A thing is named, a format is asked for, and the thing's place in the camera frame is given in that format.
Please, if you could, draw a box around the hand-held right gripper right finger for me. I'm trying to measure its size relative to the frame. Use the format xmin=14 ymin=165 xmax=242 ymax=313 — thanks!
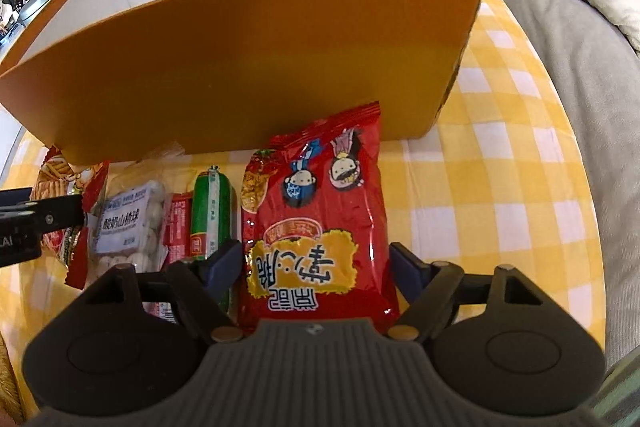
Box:
xmin=387 ymin=242 xmax=546 ymax=342

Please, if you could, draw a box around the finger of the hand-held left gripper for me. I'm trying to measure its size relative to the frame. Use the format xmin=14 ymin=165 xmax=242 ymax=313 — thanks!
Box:
xmin=0 ymin=188 xmax=87 ymax=242

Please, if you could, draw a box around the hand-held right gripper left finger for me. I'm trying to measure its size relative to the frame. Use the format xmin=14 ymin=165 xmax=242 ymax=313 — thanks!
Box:
xmin=100 ymin=239 xmax=246 ymax=343

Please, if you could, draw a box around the red striped fries snack packet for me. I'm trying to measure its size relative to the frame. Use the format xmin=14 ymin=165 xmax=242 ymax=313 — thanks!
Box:
xmin=31 ymin=146 xmax=111 ymax=290

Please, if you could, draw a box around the green sausage stick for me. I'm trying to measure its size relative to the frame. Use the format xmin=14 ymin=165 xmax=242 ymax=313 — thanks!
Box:
xmin=191 ymin=165 xmax=237 ymax=315

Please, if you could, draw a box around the red snack bar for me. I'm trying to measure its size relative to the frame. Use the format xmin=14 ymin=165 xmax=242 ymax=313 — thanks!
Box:
xmin=142 ymin=192 xmax=196 ymax=325

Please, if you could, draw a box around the clear packet of white balls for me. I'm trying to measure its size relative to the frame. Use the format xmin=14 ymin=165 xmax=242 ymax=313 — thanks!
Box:
xmin=87 ymin=147 xmax=183 ymax=282

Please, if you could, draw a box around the orange cardboard box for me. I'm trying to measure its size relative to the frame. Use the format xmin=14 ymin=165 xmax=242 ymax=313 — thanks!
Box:
xmin=0 ymin=0 xmax=485 ymax=164

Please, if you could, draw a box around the yellow shaggy rug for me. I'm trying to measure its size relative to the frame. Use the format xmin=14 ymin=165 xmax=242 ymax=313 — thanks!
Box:
xmin=0 ymin=332 xmax=27 ymax=426

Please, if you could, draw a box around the yellow checked tablecloth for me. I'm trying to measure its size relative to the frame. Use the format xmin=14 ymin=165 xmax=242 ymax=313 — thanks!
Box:
xmin=0 ymin=0 xmax=608 ymax=425

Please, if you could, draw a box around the grey sofa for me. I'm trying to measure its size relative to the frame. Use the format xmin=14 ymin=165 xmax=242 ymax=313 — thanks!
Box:
xmin=467 ymin=0 xmax=640 ymax=380

